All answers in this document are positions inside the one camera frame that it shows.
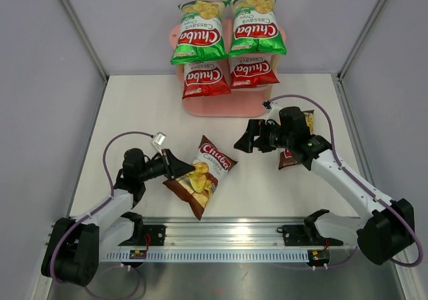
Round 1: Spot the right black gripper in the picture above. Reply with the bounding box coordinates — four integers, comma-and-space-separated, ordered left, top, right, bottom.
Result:
235, 119, 294, 153

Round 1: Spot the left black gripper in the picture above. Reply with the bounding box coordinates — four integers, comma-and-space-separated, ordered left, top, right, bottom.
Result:
138, 148, 195, 182

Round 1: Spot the brown chuba chips bag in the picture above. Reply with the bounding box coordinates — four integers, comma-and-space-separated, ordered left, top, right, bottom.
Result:
278, 110, 315, 170
163, 136, 237, 220

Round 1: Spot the red Chuba chips bag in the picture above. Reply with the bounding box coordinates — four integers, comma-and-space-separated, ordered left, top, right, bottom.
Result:
183, 61, 231, 99
229, 56, 280, 89

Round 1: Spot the green Chuba chips bag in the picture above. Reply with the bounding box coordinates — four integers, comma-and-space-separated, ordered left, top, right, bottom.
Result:
171, 0, 228, 65
229, 0, 287, 57

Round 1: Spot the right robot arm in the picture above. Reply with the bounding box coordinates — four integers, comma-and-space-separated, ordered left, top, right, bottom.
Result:
234, 106, 416, 265

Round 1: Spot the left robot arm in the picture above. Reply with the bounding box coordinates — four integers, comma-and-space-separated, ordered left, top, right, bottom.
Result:
41, 148, 195, 287

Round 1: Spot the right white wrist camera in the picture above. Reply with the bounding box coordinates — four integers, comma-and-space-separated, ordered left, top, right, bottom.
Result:
263, 101, 283, 125

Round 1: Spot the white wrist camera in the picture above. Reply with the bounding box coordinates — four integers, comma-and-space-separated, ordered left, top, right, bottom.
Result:
263, 101, 283, 125
151, 132, 167, 156

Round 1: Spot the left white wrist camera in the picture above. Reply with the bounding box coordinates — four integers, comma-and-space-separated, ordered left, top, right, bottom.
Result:
151, 132, 167, 156

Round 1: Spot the aluminium mounting rail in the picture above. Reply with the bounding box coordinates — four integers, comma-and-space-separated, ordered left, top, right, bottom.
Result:
99, 216, 356, 255

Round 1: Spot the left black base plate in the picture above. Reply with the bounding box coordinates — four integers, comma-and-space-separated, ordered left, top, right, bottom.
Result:
126, 224, 166, 247

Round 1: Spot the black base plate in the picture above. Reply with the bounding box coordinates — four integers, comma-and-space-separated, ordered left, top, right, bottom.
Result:
126, 224, 166, 247
276, 224, 344, 247

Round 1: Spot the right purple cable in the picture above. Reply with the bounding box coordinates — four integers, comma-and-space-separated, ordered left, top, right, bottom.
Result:
267, 94, 421, 267

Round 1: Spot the purple cable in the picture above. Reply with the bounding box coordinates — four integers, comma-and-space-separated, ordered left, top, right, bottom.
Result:
267, 94, 421, 267
48, 131, 154, 297

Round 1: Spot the white slotted cable duct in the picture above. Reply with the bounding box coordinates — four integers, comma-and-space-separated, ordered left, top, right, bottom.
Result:
100, 249, 309, 263

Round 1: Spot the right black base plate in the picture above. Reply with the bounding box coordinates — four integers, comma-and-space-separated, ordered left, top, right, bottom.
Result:
276, 224, 344, 247

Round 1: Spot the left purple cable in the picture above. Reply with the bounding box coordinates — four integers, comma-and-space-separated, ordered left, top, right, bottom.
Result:
48, 131, 154, 297

